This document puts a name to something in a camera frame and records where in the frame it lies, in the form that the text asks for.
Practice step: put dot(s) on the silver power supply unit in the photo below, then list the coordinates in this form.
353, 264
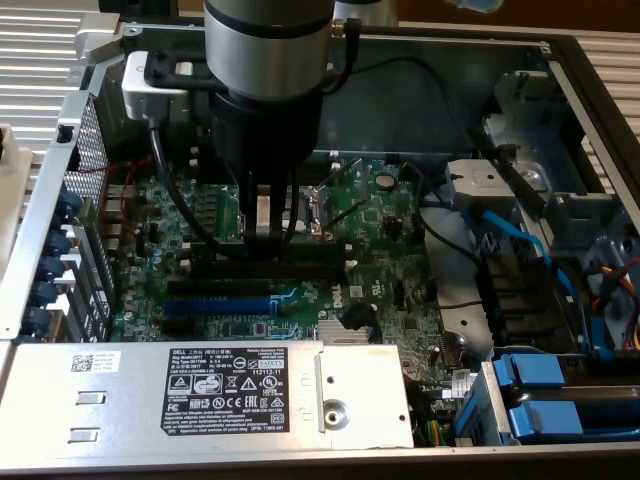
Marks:
125, 400

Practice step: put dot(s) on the grey metal disk bay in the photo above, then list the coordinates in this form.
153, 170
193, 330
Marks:
530, 145

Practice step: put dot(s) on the metal rear port connector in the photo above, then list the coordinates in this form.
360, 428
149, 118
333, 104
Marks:
119, 192
112, 232
113, 213
112, 246

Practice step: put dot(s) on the black plastic louvered shroud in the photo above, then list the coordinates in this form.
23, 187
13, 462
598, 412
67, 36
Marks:
520, 300

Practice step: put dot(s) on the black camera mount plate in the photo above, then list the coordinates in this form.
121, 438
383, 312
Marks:
165, 70

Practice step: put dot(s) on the blue card retention clip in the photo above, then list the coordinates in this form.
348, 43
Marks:
51, 268
36, 318
44, 293
67, 205
59, 243

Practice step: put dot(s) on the metal disk bay blue rail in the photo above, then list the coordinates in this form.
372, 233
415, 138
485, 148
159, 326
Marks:
480, 410

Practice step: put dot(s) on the silver finned heatsink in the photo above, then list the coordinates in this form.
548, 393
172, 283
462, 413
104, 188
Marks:
332, 332

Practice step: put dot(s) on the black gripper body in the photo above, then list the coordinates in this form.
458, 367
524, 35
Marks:
267, 130

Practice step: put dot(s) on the short black expansion slot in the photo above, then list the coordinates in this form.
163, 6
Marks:
177, 327

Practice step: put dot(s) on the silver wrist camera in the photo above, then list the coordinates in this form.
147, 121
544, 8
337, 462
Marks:
150, 95

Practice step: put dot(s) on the long black expansion slot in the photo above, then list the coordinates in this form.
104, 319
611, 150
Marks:
220, 289

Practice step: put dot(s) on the blue expansion slot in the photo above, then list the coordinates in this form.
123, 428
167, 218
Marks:
220, 306

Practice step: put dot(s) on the open metal PC case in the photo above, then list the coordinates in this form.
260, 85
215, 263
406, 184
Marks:
400, 115

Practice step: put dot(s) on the CPU socket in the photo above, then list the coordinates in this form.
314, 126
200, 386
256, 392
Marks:
312, 215

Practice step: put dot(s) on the round coin battery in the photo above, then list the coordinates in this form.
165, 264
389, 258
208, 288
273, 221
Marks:
385, 180

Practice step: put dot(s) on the metal expansion slot cover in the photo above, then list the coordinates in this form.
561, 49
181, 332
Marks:
92, 255
80, 327
85, 305
89, 280

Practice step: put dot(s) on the thin metal locking lever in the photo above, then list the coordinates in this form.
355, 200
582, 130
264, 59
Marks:
350, 209

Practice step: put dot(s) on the silver metal corner bracket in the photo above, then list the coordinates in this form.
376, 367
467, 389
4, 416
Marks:
95, 35

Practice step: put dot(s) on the green Dell motherboard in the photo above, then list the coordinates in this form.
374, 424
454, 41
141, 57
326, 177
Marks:
380, 250

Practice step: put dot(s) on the blue disk carrier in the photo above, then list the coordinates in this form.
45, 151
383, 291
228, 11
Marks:
545, 420
535, 370

